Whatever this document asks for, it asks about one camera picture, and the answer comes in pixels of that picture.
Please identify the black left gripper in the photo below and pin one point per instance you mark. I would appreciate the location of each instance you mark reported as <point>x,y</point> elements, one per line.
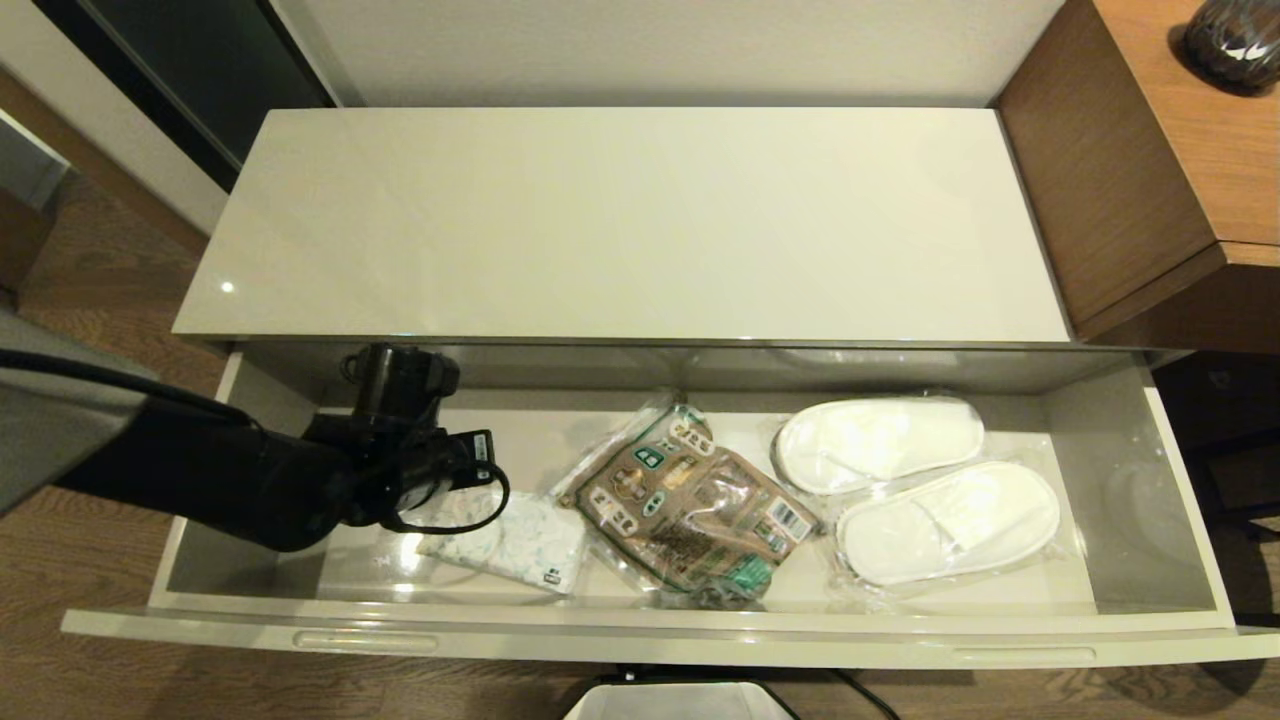
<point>440,465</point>

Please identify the white blue-patterned tissue packet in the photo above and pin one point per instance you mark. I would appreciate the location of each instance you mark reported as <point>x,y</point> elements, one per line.
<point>530,545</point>

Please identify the brown printed snack packet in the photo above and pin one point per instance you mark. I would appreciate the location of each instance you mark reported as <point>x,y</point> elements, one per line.
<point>690,510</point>

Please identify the wide cream cabinet drawer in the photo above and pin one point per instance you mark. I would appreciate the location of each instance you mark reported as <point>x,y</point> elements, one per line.
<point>700,630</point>

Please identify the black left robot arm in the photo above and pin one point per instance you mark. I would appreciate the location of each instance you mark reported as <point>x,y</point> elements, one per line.
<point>200,480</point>

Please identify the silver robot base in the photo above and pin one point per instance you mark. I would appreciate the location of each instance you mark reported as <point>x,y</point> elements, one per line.
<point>680,705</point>

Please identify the glossy cream drawer cabinet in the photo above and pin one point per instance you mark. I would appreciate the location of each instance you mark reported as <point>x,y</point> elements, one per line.
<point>620,220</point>

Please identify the bagged white slippers showing soles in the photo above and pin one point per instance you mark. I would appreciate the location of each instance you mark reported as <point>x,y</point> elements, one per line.
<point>880,445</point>

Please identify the dark glass door panel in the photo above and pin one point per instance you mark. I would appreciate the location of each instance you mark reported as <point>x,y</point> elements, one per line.
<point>200,70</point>

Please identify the brown wooden furniture piece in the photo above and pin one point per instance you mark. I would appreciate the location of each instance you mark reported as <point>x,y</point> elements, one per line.
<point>20,235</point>

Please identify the white furniture corner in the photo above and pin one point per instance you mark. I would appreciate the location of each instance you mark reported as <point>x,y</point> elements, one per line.
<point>25,160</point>

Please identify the brown wooden desk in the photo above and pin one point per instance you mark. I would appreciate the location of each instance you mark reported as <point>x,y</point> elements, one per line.
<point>1120,160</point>

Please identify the dark glass vase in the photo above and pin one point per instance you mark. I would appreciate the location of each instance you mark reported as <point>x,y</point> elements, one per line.
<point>1235,45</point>

